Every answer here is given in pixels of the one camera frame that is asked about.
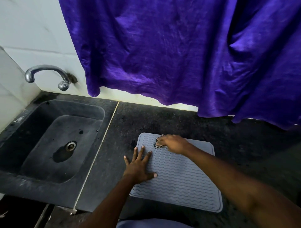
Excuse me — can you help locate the person's left hand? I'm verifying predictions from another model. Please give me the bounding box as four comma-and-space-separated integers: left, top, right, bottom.
123, 146, 158, 185

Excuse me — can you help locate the person's right hand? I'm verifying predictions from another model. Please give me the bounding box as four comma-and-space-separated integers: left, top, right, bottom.
155, 134, 191, 155

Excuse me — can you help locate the black white checkered scrubber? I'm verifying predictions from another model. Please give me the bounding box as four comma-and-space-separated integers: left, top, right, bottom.
153, 134, 165, 150

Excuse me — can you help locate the grey ribbed silicone mat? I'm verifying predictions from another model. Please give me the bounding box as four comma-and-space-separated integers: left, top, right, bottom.
129, 132, 223, 213

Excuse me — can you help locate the person's right forearm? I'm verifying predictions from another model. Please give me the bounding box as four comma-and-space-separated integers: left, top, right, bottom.
185, 142, 301, 228

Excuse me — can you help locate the person's left forearm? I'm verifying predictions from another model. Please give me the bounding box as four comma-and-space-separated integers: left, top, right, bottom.
79, 174, 141, 228

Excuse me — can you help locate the person's blue clothing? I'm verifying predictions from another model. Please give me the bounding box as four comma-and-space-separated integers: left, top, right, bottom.
116, 218, 195, 228

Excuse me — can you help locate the dark stone sink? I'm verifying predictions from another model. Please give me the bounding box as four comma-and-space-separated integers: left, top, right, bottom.
0, 99, 106, 185

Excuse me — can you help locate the purple curtain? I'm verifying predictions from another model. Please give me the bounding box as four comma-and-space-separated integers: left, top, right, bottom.
58, 0, 301, 131

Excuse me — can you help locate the chrome wall faucet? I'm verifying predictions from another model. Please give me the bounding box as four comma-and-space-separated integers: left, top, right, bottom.
24, 65, 78, 91

